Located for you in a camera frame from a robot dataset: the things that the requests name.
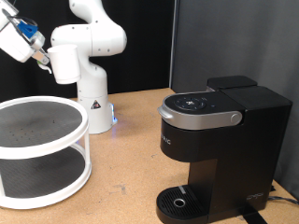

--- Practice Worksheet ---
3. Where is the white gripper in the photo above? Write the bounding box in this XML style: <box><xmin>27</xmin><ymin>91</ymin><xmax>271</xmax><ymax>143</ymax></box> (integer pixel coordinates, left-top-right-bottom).
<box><xmin>0</xmin><ymin>26</ymin><xmax>50</xmax><ymax>65</ymax></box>

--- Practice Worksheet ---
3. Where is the white mug green-marked handle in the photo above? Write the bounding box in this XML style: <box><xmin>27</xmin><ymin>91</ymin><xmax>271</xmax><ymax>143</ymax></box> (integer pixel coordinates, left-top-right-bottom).
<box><xmin>36</xmin><ymin>44</ymin><xmax>82</xmax><ymax>85</ymax></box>

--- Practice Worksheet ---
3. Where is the black Keurig coffee machine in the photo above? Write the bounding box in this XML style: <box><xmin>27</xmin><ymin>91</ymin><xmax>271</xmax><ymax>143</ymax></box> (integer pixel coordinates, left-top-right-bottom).
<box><xmin>155</xmin><ymin>85</ymin><xmax>293</xmax><ymax>224</ymax></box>

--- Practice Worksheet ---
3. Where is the white two-tier turntable shelf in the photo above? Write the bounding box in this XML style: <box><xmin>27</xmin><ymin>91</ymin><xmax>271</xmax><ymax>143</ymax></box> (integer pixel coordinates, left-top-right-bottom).
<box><xmin>0</xmin><ymin>95</ymin><xmax>93</xmax><ymax>210</ymax></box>

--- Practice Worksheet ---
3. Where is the black curtain backdrop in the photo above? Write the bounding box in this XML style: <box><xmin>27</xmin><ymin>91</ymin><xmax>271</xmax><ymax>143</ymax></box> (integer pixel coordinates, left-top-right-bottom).
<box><xmin>0</xmin><ymin>0</ymin><xmax>176</xmax><ymax>104</ymax></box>

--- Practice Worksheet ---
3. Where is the water tank with black lid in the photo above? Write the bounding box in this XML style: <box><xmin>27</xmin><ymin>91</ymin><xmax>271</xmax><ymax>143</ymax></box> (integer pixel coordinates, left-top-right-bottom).
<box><xmin>206</xmin><ymin>75</ymin><xmax>258</xmax><ymax>91</ymax></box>

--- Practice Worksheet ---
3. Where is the black tape strip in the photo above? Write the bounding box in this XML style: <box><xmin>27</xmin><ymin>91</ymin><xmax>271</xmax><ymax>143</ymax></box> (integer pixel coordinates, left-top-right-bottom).
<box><xmin>237</xmin><ymin>203</ymin><xmax>269</xmax><ymax>224</ymax></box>

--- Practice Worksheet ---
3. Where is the black robot camera cable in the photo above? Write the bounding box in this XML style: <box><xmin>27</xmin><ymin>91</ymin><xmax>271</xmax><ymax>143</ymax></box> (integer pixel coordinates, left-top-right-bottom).
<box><xmin>1</xmin><ymin>7</ymin><xmax>39</xmax><ymax>35</ymax></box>

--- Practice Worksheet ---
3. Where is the coffee machine power cable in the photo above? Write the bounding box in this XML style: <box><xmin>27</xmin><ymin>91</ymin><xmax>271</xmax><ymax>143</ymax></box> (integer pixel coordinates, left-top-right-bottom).
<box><xmin>266</xmin><ymin>195</ymin><xmax>299</xmax><ymax>206</ymax></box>

